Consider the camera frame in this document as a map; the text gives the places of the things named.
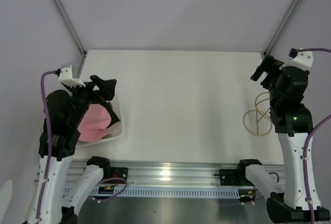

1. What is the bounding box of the right aluminium frame post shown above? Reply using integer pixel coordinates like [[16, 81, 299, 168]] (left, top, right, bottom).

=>
[[262, 0, 303, 56]]

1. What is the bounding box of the white perforated plastic basket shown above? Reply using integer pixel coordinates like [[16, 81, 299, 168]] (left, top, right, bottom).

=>
[[76, 92, 126, 148]]

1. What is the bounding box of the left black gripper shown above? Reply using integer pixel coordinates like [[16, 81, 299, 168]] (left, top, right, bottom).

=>
[[65, 74, 116, 127]]

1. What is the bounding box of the pink bucket hat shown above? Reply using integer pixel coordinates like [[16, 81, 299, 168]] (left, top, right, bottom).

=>
[[78, 104, 112, 143]]

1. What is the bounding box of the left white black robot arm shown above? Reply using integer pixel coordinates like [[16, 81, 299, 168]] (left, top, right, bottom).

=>
[[27, 75, 117, 223]]

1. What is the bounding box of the white slotted cable duct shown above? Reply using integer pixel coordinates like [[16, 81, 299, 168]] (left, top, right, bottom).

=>
[[62, 186, 240, 199]]

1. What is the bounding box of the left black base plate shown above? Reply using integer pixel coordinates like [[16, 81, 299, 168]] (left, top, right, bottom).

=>
[[103, 167, 129, 185]]

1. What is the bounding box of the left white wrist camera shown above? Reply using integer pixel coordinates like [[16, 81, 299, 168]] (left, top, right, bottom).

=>
[[58, 64, 86, 88]]

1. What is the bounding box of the aluminium frame post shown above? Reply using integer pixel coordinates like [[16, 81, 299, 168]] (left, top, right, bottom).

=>
[[51, 0, 86, 57], [262, 0, 303, 56]]

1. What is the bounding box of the left aluminium frame post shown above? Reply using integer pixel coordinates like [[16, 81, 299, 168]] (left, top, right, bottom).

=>
[[51, 0, 86, 57]]

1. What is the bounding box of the aluminium mounting rail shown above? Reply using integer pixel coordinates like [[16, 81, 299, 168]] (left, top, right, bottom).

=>
[[33, 158, 288, 190]]

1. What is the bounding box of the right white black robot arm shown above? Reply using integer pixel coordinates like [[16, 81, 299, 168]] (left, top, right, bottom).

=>
[[235, 53, 330, 223]]

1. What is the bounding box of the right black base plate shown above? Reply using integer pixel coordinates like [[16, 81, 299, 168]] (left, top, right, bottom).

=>
[[214, 169, 245, 186]]

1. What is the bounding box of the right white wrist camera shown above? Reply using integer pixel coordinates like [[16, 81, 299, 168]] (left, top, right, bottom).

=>
[[279, 51, 313, 71]]

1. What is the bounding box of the beige bucket hat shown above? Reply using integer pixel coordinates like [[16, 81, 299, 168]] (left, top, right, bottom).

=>
[[77, 122, 122, 147]]

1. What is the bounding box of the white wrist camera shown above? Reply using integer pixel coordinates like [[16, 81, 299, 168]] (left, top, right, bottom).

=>
[[279, 51, 313, 71], [58, 64, 86, 88]]

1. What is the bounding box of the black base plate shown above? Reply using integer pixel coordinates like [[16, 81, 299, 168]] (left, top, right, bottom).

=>
[[103, 167, 129, 185], [214, 169, 245, 186]]

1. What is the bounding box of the black bucket hat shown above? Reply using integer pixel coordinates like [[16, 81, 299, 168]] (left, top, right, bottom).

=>
[[100, 98, 121, 128]]

